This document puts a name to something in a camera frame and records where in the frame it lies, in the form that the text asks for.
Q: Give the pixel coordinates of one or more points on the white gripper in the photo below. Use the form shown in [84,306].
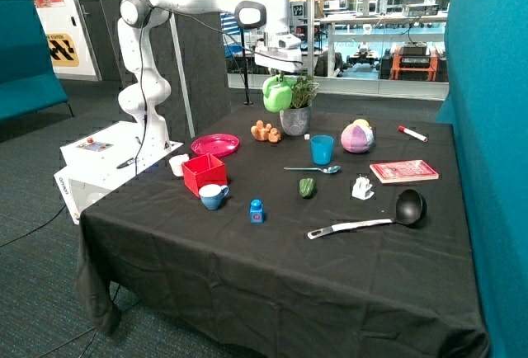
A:
[280,52]

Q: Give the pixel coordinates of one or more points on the green toy watering can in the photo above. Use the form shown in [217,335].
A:
[277,96]

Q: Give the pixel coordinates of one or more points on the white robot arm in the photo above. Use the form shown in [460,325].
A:
[138,17]

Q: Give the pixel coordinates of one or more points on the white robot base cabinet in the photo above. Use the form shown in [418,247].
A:
[103,161]

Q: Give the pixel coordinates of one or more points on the potted plant in grey pot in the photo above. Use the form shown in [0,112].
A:
[296,119]

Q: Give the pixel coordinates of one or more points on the pink plastic plate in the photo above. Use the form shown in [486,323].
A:
[219,145]

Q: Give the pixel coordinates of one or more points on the orange plush toy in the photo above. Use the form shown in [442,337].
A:
[265,132]

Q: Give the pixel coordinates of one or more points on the blue plastic cup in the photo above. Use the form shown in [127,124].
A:
[321,149]

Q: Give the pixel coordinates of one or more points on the pink purple soft ball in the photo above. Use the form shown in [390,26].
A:
[357,137]

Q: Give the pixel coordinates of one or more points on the metal spoon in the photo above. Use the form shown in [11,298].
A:
[325,170]

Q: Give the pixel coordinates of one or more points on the green toy bell pepper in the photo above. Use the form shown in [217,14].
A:
[306,187]

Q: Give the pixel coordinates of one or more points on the red plastic box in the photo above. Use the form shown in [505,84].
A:
[203,170]

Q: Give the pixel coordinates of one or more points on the red whiteboard marker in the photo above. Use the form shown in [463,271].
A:
[413,133]

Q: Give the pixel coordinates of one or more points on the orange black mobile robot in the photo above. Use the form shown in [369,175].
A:
[414,62]

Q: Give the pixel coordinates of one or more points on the small white cup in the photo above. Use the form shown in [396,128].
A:
[176,164]

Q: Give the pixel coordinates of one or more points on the white power adapter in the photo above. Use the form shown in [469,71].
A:
[362,188]

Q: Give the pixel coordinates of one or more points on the blue toy block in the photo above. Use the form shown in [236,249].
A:
[256,211]

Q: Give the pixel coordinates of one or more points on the blue teacup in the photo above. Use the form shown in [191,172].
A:
[212,195]

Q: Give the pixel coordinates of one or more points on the red book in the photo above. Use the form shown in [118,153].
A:
[404,171]

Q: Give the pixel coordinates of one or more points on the black tablecloth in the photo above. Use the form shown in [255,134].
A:
[386,291]

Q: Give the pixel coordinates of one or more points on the teal partition panel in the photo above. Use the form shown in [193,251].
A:
[486,49]

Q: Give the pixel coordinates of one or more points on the yellow black warning sign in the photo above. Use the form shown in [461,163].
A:
[62,50]

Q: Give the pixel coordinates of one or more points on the teal sofa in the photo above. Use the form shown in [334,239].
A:
[28,82]

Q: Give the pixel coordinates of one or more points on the black ladle with metal handle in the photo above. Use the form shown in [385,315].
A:
[410,208]

